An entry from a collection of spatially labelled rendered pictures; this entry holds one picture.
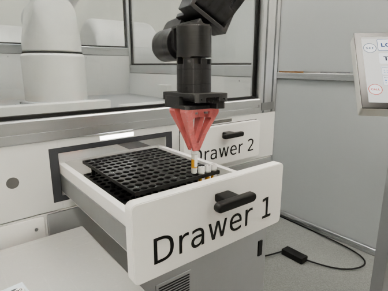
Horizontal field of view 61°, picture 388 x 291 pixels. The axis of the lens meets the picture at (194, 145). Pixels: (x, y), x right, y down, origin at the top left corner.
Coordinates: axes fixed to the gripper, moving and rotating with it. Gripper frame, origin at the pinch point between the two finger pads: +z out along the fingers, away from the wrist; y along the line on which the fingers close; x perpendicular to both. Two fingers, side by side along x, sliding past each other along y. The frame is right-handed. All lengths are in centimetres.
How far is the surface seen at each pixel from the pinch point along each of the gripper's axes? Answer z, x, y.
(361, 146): 29, 155, -50
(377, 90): -7, 75, -6
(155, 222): 6.1, -14.0, 11.2
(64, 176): 7.8, -16.9, -20.4
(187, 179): 5.5, -2.0, 0.9
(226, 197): 4.7, -3.7, 13.0
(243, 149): 9.5, 34.6, -23.2
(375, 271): 66, 97, -9
